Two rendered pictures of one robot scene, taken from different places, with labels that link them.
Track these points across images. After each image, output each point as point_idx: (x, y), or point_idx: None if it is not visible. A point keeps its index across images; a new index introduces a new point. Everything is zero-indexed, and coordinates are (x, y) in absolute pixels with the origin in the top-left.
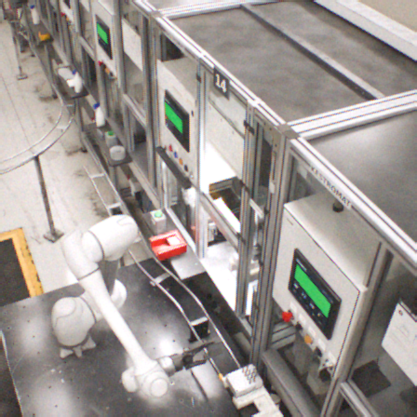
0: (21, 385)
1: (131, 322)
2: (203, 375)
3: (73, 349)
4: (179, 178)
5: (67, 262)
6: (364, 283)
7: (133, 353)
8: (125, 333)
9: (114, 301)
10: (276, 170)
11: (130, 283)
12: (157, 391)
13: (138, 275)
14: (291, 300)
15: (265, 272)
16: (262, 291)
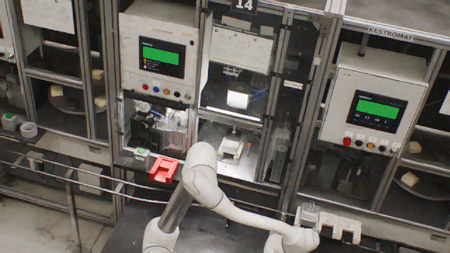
0: None
1: (178, 245)
2: (261, 240)
3: None
4: (173, 105)
5: (203, 198)
6: (425, 81)
7: (285, 228)
8: (270, 221)
9: (178, 230)
10: (324, 46)
11: (142, 222)
12: (317, 240)
13: (139, 213)
14: (346, 129)
15: (304, 127)
16: (300, 144)
